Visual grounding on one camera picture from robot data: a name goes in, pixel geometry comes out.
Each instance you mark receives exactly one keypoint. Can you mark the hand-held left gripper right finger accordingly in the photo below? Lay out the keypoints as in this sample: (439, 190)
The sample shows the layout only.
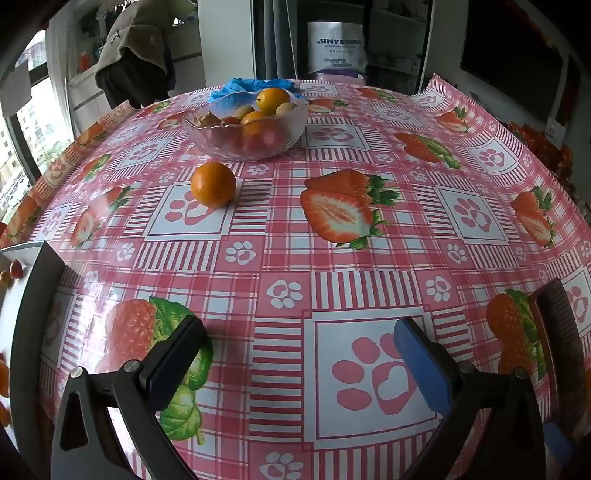
(422, 364)

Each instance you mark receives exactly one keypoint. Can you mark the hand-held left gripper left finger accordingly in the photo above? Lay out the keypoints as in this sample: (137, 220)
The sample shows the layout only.
(173, 369)

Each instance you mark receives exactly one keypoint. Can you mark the grey shallow tray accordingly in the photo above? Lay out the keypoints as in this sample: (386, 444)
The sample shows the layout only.
(39, 300)

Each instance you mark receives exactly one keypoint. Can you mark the dark brown ribbed board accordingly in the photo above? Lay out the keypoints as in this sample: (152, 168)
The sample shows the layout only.
(558, 332)

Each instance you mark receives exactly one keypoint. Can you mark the pink printed tablecloth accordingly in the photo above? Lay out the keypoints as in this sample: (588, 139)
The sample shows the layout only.
(286, 258)

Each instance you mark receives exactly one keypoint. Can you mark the red cherry tomato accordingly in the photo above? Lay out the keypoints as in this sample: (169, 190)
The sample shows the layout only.
(16, 268)

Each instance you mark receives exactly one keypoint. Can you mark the smooth orange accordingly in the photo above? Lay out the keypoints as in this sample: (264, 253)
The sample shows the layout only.
(256, 123)
(213, 184)
(273, 101)

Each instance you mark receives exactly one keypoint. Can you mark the clear glass bowl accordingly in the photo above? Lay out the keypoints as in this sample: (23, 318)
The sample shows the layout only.
(221, 143)

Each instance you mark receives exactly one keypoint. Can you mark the pile of red packets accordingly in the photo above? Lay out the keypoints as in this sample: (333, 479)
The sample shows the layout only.
(549, 152)

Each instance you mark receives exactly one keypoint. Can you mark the dry brown fruit husk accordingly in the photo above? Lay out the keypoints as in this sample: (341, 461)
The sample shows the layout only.
(207, 121)

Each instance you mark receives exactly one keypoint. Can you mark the small white card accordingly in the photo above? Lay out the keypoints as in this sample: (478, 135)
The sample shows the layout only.
(555, 129)

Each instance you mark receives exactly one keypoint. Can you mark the blue disposable glove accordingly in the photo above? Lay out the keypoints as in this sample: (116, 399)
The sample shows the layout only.
(235, 87)

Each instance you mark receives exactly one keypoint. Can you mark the white kitchen counter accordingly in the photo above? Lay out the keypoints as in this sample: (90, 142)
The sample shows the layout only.
(184, 60)

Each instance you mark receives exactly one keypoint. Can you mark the dark shelf unit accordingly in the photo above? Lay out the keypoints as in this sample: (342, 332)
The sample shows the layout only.
(397, 46)

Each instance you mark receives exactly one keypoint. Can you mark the orange bottle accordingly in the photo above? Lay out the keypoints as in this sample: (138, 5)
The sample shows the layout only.
(83, 62)

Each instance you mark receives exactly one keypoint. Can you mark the hanging grey towel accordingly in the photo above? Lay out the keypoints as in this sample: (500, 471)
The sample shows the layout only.
(14, 87)

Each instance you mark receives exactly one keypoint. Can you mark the white printed bag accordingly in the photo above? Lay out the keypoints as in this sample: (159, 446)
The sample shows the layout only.
(337, 46)

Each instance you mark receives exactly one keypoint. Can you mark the grey curtain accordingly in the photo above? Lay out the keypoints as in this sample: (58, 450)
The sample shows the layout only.
(277, 37)

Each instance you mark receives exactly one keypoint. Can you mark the black wall screen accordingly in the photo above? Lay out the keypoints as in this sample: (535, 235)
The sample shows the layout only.
(508, 46)

